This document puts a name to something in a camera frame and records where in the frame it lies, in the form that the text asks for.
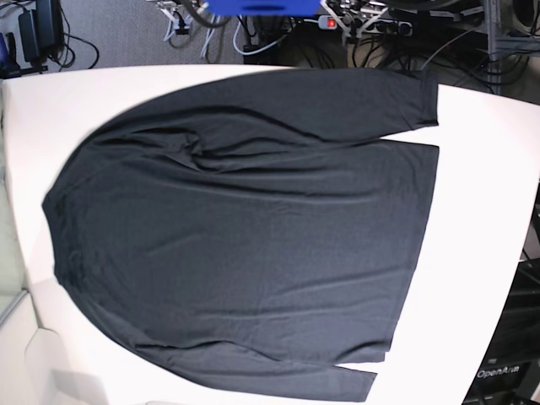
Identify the dark navy long-sleeve shirt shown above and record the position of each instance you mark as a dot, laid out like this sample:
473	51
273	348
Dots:
255	234

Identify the blue plastic box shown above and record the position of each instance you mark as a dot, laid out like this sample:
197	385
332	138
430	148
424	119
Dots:
264	7

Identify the black power adapter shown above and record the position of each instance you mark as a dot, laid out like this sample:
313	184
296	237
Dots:
41	30

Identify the black OpenArm control box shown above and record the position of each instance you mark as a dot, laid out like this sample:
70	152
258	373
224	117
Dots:
509	372

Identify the white power strip red switch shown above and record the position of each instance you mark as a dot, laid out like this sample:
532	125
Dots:
378	27

